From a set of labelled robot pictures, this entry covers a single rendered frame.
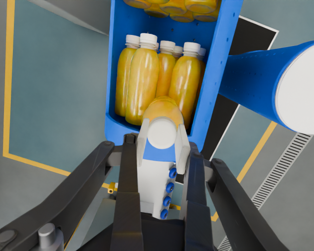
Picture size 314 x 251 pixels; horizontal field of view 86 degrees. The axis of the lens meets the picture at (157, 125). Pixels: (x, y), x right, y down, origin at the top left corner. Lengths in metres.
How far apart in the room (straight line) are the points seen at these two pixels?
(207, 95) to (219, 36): 0.11
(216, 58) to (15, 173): 2.45
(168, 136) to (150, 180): 0.59
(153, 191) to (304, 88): 0.67
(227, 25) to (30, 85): 1.84
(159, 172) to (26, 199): 2.19
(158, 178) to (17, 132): 1.78
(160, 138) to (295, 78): 0.49
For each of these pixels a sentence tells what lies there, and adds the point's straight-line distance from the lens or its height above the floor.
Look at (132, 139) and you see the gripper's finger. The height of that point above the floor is 1.42.
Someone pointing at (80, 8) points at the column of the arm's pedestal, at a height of 0.52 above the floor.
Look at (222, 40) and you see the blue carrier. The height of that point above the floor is 1.20.
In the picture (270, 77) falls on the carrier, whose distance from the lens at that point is 0.65.
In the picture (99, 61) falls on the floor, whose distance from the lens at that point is 1.66.
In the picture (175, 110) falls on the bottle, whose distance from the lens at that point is 0.26.
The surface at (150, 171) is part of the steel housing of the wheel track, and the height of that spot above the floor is 0.93.
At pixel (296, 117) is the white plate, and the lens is 0.67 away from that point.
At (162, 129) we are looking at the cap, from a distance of 0.21.
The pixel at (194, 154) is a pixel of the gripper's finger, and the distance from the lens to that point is 0.16.
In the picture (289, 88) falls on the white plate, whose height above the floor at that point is 1.04.
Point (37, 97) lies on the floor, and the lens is 1.99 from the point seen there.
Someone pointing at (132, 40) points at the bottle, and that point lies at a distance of 0.48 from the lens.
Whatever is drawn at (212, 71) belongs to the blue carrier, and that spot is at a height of 1.20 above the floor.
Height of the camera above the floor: 1.55
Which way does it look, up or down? 70 degrees down
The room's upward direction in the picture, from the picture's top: 172 degrees counter-clockwise
